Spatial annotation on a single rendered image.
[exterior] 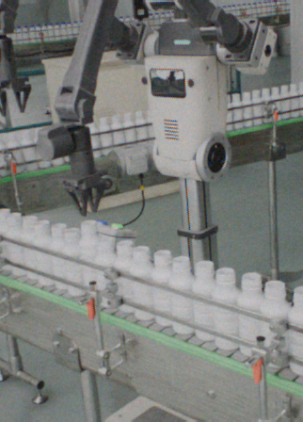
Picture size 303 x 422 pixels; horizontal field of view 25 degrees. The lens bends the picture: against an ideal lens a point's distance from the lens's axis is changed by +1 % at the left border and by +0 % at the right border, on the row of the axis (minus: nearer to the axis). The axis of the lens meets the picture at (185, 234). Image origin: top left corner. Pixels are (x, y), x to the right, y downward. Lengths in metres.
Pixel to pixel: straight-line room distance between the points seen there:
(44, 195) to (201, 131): 1.12
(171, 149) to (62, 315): 0.69
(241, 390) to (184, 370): 0.15
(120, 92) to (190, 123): 3.55
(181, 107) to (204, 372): 0.93
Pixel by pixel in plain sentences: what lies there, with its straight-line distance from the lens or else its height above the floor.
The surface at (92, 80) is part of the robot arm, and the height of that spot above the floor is 1.52.
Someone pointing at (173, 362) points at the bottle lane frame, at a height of 0.94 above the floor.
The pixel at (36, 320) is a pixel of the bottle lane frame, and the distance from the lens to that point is 1.87.
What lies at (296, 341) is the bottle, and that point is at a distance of 1.31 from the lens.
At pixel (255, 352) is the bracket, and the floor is 1.08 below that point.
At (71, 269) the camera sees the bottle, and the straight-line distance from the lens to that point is 1.71.
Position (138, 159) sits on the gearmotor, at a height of 1.00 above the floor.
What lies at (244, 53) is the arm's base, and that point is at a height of 1.51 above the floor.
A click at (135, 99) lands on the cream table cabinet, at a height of 0.85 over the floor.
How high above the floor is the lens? 1.71
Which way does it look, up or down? 20 degrees down
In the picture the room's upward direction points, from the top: 5 degrees counter-clockwise
